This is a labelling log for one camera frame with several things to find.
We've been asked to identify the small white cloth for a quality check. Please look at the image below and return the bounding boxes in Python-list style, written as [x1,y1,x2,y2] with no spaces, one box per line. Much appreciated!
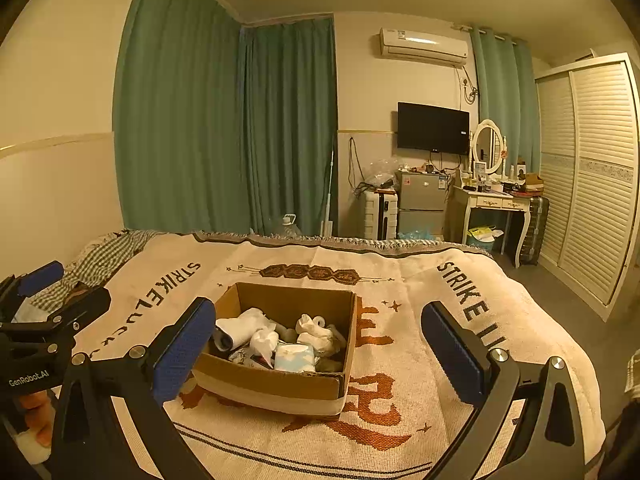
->
[249,327,279,369]

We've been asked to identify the white louvered wardrobe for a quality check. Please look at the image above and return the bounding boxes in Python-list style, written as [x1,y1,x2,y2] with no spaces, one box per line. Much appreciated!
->
[534,52,640,322]

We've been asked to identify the checkered cloth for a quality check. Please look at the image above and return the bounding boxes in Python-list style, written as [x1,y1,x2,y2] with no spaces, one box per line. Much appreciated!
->
[36,229,162,312]

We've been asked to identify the cream printed blanket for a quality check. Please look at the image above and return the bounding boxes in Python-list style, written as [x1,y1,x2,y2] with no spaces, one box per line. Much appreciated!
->
[0,229,607,480]

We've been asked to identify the green corner curtain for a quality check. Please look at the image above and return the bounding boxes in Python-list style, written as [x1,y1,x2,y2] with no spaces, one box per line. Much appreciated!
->
[239,16,339,237]

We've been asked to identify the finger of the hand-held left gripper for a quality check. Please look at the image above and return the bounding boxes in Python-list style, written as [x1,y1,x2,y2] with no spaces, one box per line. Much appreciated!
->
[44,287,112,335]
[0,261,66,306]

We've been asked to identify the white suitcase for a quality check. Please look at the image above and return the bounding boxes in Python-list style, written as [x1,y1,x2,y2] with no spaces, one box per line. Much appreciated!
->
[363,188,400,241]

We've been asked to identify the wide green curtain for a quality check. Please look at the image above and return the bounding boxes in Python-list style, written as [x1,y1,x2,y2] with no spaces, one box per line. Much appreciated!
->
[113,0,252,234]

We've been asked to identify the person's left hand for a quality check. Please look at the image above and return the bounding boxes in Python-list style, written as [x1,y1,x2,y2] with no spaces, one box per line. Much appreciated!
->
[12,389,57,466]

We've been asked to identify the white dressing table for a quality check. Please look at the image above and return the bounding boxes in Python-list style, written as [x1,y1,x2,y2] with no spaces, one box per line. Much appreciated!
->
[451,184,532,269]

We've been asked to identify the small grey fridge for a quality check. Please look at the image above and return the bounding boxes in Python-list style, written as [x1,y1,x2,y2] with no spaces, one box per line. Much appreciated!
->
[395,169,447,240]

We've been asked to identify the white air conditioner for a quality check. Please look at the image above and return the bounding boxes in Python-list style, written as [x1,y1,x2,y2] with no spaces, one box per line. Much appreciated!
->
[378,27,470,67]

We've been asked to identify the oval white mirror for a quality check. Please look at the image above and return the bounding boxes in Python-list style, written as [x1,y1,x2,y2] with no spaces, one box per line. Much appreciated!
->
[472,119,504,177]

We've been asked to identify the narrow green curtain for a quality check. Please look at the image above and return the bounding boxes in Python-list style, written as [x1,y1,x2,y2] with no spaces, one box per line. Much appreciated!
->
[469,26,542,172]

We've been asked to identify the blue plastic bag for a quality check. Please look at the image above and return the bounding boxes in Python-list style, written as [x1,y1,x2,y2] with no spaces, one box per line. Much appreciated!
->
[397,228,444,242]

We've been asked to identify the bin with yellow bags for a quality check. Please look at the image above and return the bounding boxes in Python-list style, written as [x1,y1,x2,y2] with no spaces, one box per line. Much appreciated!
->
[467,224,505,256]

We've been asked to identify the dark suitcase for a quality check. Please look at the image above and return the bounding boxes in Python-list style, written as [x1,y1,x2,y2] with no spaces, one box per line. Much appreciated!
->
[518,195,550,267]

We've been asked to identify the white mop pole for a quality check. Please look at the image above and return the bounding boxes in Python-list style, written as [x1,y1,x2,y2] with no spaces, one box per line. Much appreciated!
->
[320,144,337,237]

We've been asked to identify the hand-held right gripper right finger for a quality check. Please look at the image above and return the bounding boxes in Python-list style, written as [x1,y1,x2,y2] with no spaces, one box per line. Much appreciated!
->
[421,301,586,480]

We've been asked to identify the black wall television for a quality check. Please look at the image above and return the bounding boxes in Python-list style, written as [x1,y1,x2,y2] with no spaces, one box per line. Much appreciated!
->
[397,102,471,156]

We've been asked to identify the clear water bottle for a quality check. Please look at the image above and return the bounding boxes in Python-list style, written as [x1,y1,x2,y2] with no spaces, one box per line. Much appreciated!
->
[279,214,304,239]

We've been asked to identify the brown cardboard box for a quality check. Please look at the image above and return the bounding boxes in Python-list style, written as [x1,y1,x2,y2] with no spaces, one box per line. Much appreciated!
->
[192,281,358,416]

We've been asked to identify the clear plastic bag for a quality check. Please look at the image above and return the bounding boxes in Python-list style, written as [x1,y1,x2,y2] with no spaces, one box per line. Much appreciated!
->
[362,158,399,189]

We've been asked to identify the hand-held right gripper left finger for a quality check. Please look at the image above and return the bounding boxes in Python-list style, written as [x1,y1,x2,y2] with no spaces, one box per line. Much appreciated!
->
[50,297,217,480]

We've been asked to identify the large white sock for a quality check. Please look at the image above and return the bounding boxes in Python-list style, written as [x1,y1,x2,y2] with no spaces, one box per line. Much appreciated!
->
[216,307,277,352]

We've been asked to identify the white socks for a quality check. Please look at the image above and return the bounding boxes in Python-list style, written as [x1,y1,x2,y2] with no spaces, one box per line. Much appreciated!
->
[295,313,347,357]

